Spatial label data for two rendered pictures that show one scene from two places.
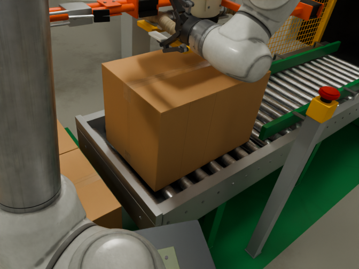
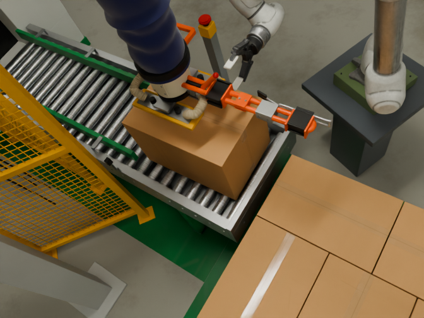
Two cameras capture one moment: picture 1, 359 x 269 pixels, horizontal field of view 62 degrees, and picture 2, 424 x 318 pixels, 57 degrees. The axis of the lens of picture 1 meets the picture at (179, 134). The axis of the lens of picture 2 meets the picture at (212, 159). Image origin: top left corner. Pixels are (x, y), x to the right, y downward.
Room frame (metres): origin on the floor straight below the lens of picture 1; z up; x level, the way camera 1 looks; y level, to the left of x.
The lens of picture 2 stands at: (1.01, 1.18, 2.44)
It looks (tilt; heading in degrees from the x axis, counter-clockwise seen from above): 59 degrees down; 277
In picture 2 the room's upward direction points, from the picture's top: 25 degrees counter-clockwise
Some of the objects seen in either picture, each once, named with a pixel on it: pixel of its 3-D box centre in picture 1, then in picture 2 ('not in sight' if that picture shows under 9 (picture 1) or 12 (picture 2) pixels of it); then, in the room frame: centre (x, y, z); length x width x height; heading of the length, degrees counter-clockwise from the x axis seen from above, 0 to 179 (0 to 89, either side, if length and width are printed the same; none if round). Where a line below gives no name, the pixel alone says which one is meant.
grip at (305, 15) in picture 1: (305, 8); not in sight; (1.19, -0.40, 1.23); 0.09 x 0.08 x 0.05; 44
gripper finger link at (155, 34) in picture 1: (158, 36); (236, 84); (0.91, 0.11, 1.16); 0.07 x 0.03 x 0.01; 44
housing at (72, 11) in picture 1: (76, 14); (267, 111); (0.84, 0.33, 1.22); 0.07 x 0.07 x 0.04; 44
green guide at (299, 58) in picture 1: (279, 62); (42, 115); (2.14, -0.67, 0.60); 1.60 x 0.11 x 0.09; 133
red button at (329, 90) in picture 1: (328, 95); (205, 21); (0.93, -0.49, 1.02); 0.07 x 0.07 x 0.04
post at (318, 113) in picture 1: (280, 192); (223, 82); (0.93, -0.49, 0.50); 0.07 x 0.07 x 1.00; 43
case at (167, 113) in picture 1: (184, 107); (199, 132); (1.15, -0.01, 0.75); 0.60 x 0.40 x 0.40; 134
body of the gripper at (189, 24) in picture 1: (188, 29); (249, 50); (0.81, 0.01, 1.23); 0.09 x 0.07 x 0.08; 44
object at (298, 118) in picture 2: not in sight; (299, 123); (0.76, 0.43, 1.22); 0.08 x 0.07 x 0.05; 134
